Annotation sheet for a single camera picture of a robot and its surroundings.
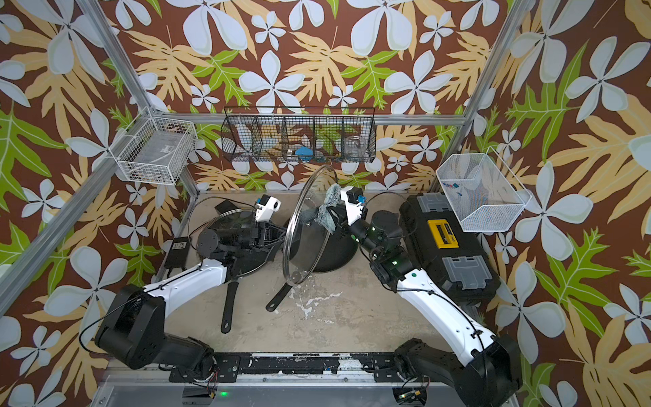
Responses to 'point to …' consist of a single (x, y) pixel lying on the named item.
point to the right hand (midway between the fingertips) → (327, 205)
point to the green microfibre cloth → (322, 216)
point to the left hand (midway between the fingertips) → (293, 240)
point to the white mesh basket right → (481, 190)
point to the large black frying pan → (232, 291)
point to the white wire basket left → (154, 150)
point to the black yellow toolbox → (459, 261)
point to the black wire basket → (298, 134)
